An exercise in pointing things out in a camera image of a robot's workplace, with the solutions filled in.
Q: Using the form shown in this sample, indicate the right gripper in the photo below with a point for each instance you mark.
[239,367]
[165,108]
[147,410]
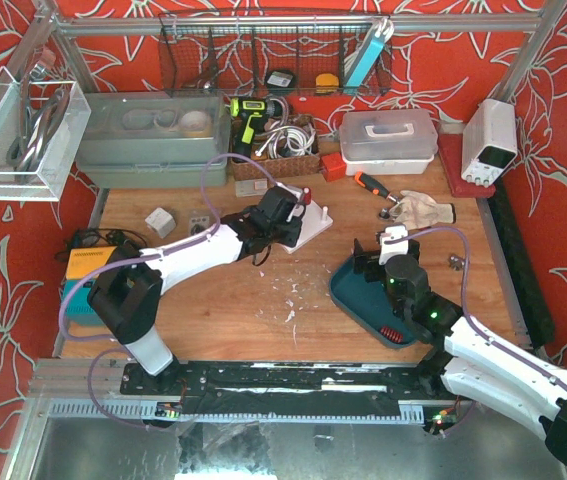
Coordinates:
[372,261]

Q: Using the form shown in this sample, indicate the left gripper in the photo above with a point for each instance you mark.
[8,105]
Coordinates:
[290,230]

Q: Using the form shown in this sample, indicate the red spring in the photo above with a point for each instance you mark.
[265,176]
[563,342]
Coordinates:
[307,196]
[392,335]

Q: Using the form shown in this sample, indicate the grey timer controller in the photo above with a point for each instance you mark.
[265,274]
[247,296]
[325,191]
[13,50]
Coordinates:
[197,224]

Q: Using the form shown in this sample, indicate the beige work glove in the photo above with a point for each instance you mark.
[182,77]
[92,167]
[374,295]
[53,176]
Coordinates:
[417,210]

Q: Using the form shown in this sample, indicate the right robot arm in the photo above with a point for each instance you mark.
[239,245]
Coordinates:
[466,358]

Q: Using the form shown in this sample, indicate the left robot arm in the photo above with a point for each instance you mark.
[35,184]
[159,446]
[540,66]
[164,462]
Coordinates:
[127,290]

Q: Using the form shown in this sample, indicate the small card packet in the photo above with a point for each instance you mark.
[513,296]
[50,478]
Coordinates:
[249,188]

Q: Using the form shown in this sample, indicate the white peg board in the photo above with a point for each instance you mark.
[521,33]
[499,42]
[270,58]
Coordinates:
[315,221]

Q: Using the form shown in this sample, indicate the teal plastic tray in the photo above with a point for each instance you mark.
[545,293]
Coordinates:
[366,304]

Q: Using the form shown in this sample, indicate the red small box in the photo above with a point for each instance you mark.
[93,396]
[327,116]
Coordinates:
[332,167]

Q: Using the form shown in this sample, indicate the small metal hardware pile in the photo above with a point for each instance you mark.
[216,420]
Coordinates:
[456,262]

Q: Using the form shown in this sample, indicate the white power adapter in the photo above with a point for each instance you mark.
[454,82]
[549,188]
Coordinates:
[161,222]

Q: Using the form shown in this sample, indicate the grey plastic toolbox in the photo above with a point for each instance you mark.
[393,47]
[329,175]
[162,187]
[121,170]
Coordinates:
[152,140]

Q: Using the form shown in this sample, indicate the black tape measure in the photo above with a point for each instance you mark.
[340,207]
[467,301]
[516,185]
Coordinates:
[280,81]

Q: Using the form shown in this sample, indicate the yellow tape measure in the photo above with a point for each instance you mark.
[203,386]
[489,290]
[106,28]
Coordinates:
[326,84]

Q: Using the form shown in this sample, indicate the white power supply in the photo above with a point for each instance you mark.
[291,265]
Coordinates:
[489,143]

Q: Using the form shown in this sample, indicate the orange teal device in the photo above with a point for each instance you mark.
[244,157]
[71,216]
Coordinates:
[81,262]

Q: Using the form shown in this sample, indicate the blue white case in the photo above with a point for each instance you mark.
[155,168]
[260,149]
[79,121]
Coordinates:
[358,64]

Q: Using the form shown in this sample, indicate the clear acrylic bin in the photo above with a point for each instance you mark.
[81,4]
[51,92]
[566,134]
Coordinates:
[41,127]

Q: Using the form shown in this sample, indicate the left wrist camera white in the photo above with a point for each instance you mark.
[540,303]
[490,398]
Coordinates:
[297,193]

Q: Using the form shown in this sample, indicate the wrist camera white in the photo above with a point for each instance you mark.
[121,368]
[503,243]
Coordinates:
[393,242]
[297,193]

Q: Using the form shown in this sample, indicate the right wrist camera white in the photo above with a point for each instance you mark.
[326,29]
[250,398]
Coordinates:
[393,242]

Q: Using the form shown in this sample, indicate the orange handled screwdriver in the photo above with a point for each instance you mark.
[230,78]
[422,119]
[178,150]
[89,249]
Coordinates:
[374,186]

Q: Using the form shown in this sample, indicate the wicker basket with cables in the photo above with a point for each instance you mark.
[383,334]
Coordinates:
[288,149]

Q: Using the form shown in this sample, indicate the green cordless drill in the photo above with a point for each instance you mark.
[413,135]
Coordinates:
[253,114]

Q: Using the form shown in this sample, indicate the white handled storage box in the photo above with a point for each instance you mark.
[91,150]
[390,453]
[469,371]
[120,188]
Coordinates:
[388,142]

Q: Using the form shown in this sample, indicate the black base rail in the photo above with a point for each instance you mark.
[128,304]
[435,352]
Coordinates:
[279,389]

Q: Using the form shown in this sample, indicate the black wire basket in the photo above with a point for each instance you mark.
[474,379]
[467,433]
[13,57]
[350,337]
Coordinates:
[231,52]

